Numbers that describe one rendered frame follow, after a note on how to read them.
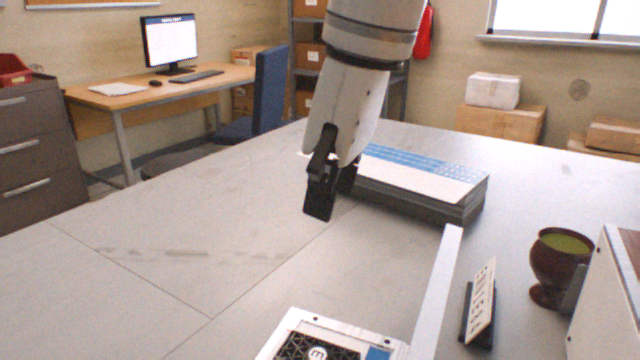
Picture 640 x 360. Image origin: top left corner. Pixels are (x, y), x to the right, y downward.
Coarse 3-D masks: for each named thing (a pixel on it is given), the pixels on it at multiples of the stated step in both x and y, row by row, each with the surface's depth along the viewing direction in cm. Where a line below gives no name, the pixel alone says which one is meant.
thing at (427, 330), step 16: (448, 224) 46; (448, 240) 43; (448, 256) 41; (432, 272) 38; (448, 272) 38; (432, 288) 36; (448, 288) 36; (432, 304) 34; (432, 320) 33; (416, 336) 31; (432, 336) 31; (416, 352) 30; (432, 352) 30
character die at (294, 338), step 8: (288, 336) 55; (296, 336) 56; (304, 336) 55; (312, 336) 55; (288, 344) 54; (296, 344) 54; (304, 344) 54; (312, 344) 54; (320, 344) 54; (328, 344) 53; (336, 344) 53; (280, 352) 53; (288, 352) 53; (296, 352) 53; (304, 352) 53; (312, 352) 52; (320, 352) 52; (328, 352) 52; (336, 352) 52; (344, 352) 52; (352, 352) 52; (360, 352) 52
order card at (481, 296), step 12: (492, 264) 64; (480, 276) 66; (492, 276) 61; (480, 288) 63; (492, 288) 59; (480, 300) 60; (480, 312) 57; (468, 324) 59; (480, 324) 55; (468, 336) 56
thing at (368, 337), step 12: (288, 312) 60; (300, 312) 60; (288, 324) 58; (300, 324) 58; (312, 324) 58; (324, 324) 58; (336, 324) 58; (276, 336) 56; (348, 336) 56; (360, 336) 56; (372, 336) 56; (384, 336) 56; (264, 348) 54; (384, 348) 54; (396, 348) 54
